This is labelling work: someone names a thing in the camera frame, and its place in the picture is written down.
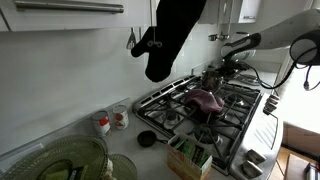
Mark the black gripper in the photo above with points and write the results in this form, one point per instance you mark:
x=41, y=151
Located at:
x=230, y=67

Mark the stainless steel pot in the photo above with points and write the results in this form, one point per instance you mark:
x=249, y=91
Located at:
x=211, y=80

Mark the pink cloth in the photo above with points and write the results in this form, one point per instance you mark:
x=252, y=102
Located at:
x=204, y=100

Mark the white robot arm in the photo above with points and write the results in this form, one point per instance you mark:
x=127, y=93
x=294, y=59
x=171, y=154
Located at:
x=300, y=33

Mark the stainless steel gas stove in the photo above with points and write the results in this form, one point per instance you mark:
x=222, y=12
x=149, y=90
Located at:
x=244, y=138

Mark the black oven mitt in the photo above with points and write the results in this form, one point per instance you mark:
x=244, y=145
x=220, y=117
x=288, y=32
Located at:
x=175, y=20

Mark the hanging metal spatula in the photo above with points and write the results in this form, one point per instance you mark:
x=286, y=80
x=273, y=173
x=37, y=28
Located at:
x=131, y=40

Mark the orange tea box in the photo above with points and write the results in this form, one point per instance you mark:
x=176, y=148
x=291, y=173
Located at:
x=188, y=158

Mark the small black cast-iron pan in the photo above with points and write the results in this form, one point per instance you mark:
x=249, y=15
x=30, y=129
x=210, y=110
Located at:
x=148, y=138

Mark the red labelled tin can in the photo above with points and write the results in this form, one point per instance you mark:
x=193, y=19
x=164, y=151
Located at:
x=101, y=123

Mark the white upper cabinet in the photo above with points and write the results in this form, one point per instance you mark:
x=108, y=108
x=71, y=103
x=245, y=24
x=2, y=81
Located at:
x=42, y=15

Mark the small green wire basket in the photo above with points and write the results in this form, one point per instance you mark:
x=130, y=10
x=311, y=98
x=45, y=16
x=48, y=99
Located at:
x=123, y=167

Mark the large green wire basket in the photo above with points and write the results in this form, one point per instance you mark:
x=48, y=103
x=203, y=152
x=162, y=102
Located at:
x=67, y=153

